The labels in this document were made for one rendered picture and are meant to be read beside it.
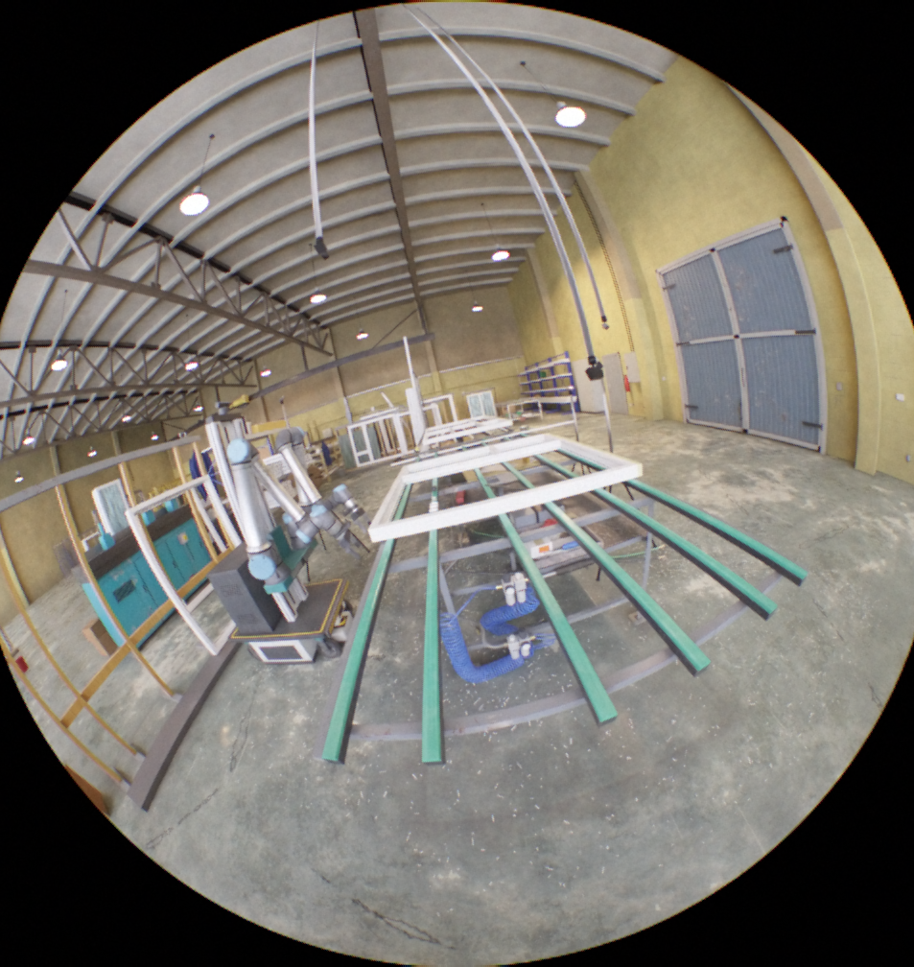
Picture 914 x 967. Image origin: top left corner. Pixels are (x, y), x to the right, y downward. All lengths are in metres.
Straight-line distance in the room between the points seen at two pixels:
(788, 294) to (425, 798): 7.24
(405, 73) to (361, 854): 9.13
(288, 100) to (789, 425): 10.98
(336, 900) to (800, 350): 7.46
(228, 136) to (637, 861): 9.60
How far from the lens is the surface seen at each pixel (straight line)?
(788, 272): 6.57
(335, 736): 0.73
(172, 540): 4.77
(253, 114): 7.90
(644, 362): 8.76
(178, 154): 8.44
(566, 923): 1.48
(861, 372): 5.76
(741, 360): 6.98
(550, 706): 0.68
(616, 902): 1.48
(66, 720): 2.80
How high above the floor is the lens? 1.43
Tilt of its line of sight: 16 degrees down
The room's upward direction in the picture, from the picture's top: 13 degrees counter-clockwise
